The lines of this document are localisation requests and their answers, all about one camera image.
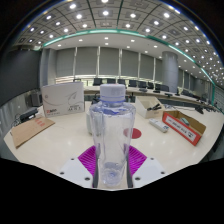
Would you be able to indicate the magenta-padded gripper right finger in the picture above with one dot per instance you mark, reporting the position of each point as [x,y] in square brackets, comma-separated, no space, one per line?
[146,170]

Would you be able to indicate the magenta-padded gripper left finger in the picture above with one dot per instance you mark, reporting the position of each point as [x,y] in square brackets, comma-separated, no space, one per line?
[80,170]

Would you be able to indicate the clear plastic water bottle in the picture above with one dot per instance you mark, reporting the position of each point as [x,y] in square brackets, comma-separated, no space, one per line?
[112,133]

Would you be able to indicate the flat round red coaster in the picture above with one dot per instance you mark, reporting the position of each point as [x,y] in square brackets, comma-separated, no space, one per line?
[137,133]

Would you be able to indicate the white remote control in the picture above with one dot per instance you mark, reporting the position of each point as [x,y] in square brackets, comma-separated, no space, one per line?
[158,125]

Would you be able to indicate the brown red-sided cardboard box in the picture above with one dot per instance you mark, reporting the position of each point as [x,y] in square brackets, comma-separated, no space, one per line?
[181,130]

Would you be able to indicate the small white divided box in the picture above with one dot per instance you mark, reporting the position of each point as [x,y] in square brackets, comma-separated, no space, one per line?
[143,110]

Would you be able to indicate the small teal block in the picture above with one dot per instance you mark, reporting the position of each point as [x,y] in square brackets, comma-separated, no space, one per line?
[185,121]

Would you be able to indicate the black tool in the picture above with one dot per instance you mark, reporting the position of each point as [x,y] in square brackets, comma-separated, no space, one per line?
[154,107]

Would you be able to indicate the flat brown cardboard piece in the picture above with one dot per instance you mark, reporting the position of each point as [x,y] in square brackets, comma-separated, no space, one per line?
[30,130]

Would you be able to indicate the white printed paper box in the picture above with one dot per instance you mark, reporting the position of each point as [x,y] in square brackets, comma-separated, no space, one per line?
[63,99]

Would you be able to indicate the black box device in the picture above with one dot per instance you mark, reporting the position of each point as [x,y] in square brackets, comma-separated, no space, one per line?
[28,115]

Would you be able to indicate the ceiling lights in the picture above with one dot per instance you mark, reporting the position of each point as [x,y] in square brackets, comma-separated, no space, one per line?
[105,13]

